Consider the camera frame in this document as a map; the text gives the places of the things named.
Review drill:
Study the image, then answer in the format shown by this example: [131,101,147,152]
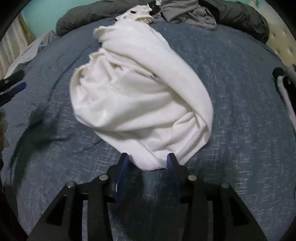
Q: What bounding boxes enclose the grey crumpled garment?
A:
[161,0,217,30]

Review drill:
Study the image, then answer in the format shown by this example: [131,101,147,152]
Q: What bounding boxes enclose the light grey blanket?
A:
[4,31,57,78]

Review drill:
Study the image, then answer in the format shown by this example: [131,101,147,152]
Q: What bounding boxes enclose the striped beige curtain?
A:
[0,14,36,78]

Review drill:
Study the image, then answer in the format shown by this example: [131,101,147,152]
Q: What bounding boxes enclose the white long sleeve shirt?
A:
[69,20,213,171]

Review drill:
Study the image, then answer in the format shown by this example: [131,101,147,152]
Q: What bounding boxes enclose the white black trimmed garment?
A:
[115,0,163,24]

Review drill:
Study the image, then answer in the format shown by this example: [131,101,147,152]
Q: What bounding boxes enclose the navy blue bed sheet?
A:
[1,18,295,240]

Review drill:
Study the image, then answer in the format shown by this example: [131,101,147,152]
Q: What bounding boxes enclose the dark grey rolled duvet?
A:
[56,1,269,43]

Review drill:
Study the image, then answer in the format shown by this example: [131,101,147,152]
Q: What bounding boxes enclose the person's left hand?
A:
[0,108,8,152]

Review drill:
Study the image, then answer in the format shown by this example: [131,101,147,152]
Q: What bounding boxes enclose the cream tufted headboard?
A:
[264,17,296,67]

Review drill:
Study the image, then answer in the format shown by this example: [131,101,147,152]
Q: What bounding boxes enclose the folded grey clothes stack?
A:
[273,64,296,131]

